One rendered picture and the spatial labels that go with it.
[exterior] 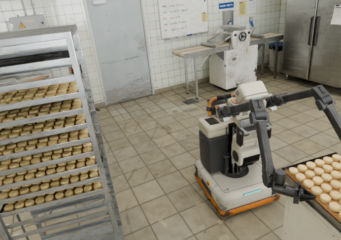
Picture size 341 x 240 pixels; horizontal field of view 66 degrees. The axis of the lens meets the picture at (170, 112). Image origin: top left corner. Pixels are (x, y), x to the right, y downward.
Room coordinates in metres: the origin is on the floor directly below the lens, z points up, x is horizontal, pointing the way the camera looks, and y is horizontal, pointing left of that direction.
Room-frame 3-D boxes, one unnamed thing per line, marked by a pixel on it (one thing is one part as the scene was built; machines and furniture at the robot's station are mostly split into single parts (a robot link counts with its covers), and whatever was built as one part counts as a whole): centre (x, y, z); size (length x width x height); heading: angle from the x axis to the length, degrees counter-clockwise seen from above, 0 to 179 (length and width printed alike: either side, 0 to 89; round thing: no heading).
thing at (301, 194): (1.03, -0.65, 0.91); 0.09 x 0.07 x 0.07; 60
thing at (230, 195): (2.15, -0.58, 0.16); 0.67 x 0.64 x 0.25; 15
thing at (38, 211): (1.63, 0.83, 0.51); 0.64 x 0.03 x 0.03; 103
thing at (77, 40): (1.73, 0.54, 0.97); 0.03 x 0.03 x 1.70; 13
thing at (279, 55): (6.27, -2.79, 0.33); 0.54 x 0.53 x 0.66; 23
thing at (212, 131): (2.24, -0.56, 0.59); 0.55 x 0.34 x 0.83; 105
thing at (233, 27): (5.45, -1.42, 1.23); 0.58 x 0.19 x 0.07; 23
